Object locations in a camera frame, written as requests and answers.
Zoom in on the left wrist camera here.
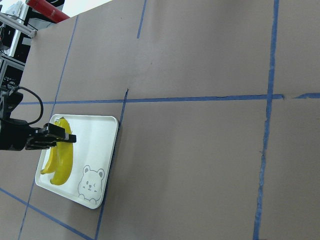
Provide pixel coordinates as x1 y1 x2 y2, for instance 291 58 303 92
0 86 24 119

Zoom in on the cream bear tray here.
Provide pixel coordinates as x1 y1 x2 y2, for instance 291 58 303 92
35 114 119 209

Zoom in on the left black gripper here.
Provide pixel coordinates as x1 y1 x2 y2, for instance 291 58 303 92
0 119 77 151

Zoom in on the red cylinder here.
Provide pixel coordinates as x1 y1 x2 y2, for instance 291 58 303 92
25 0 70 24

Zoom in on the bright yellow banana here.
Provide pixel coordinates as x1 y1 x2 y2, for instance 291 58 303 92
50 116 74 186

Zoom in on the dark yellow banana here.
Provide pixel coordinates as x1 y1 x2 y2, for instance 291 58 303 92
40 147 57 175

